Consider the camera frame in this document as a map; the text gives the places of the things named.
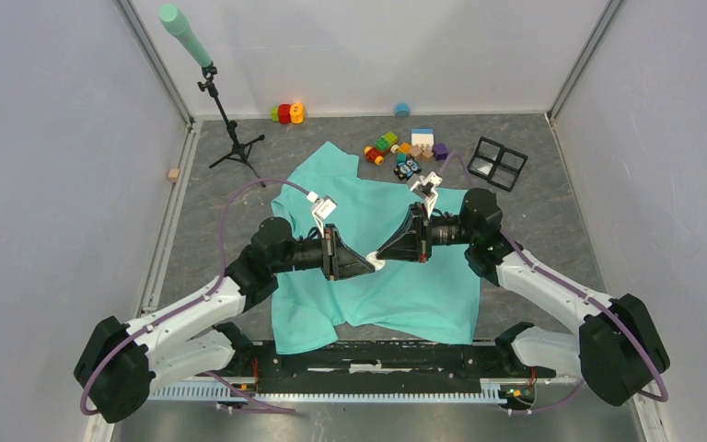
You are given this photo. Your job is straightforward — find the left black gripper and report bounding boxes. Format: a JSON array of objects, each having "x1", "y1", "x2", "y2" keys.
[{"x1": 271, "y1": 224, "x2": 375, "y2": 281}]

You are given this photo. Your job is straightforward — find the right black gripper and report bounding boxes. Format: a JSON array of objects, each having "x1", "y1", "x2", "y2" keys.
[{"x1": 376, "y1": 203, "x2": 477, "y2": 264}]

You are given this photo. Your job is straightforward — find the yellow landscape brooch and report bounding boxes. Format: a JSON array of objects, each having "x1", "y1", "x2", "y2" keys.
[{"x1": 365, "y1": 251, "x2": 386, "y2": 272}]

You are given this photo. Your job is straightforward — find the teal t-shirt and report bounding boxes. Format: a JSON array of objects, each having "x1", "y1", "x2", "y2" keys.
[{"x1": 271, "y1": 142, "x2": 481, "y2": 355}]

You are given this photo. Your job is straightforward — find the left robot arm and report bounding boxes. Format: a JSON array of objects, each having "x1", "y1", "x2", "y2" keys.
[{"x1": 74, "y1": 217, "x2": 378, "y2": 423}]

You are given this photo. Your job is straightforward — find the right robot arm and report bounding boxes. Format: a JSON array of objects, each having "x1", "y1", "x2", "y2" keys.
[{"x1": 367, "y1": 188, "x2": 670, "y2": 406}]

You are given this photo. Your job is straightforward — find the black owl toy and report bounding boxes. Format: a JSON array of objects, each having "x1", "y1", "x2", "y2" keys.
[{"x1": 393, "y1": 157, "x2": 422, "y2": 180}]

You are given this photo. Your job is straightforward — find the small tan wooden blocks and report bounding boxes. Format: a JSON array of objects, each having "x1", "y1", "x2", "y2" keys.
[{"x1": 409, "y1": 145, "x2": 434, "y2": 160}]

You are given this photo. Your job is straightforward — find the purple cube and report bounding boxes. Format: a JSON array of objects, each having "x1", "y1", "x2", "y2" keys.
[{"x1": 432, "y1": 143, "x2": 449, "y2": 161}]

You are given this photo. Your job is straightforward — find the colourful toy brick train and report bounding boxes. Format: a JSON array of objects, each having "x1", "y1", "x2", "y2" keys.
[{"x1": 363, "y1": 132, "x2": 412, "y2": 166}]

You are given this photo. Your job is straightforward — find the blue white block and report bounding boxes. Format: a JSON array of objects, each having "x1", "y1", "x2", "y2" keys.
[{"x1": 411, "y1": 128, "x2": 435, "y2": 148}]

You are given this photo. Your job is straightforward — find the left black display case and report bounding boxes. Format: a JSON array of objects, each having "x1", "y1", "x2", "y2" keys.
[{"x1": 467, "y1": 136, "x2": 504, "y2": 180}]

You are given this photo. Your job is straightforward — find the black display case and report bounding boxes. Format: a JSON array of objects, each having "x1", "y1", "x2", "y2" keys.
[
  {"x1": 467, "y1": 136, "x2": 504, "y2": 180},
  {"x1": 489, "y1": 147, "x2": 528, "y2": 192}
]

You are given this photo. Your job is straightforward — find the right black display case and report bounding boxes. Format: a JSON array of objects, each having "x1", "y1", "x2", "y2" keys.
[{"x1": 489, "y1": 147, "x2": 528, "y2": 192}]

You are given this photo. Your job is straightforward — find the blue round toy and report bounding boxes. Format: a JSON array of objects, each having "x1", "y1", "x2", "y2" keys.
[{"x1": 393, "y1": 102, "x2": 411, "y2": 118}]

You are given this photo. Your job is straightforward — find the black tripod stand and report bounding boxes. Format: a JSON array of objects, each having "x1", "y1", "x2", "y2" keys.
[{"x1": 197, "y1": 62, "x2": 265, "y2": 179}]

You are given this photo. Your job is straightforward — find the red orange green toy rings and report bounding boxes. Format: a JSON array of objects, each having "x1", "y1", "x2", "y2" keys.
[{"x1": 270, "y1": 102, "x2": 306, "y2": 125}]

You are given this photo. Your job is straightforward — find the green microphone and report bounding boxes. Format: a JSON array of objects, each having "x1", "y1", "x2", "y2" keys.
[{"x1": 158, "y1": 4, "x2": 214, "y2": 68}]

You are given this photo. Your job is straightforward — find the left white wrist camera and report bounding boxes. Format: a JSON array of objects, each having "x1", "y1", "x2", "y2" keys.
[{"x1": 307, "y1": 192, "x2": 338, "y2": 237}]

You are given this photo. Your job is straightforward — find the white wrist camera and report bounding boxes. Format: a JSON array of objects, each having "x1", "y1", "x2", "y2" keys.
[
  {"x1": 408, "y1": 171, "x2": 443, "y2": 217},
  {"x1": 307, "y1": 192, "x2": 338, "y2": 237}
]

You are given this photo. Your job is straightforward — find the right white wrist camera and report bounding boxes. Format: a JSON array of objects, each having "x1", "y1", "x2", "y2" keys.
[{"x1": 408, "y1": 171, "x2": 443, "y2": 217}]

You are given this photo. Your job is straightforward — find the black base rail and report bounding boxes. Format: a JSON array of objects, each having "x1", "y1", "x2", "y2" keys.
[{"x1": 219, "y1": 340, "x2": 556, "y2": 394}]

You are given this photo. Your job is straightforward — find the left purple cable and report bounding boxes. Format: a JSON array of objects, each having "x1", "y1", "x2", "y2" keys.
[{"x1": 80, "y1": 178, "x2": 319, "y2": 417}]

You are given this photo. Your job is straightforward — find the purple cable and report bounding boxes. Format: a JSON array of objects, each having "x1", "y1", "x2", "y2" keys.
[
  {"x1": 437, "y1": 152, "x2": 670, "y2": 417},
  {"x1": 80, "y1": 178, "x2": 319, "y2": 417}
]

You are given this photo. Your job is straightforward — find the white cable duct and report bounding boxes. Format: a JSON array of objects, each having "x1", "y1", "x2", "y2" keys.
[{"x1": 148, "y1": 379, "x2": 507, "y2": 405}]

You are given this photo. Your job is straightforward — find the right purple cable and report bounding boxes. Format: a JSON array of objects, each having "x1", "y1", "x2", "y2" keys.
[{"x1": 437, "y1": 152, "x2": 670, "y2": 417}]

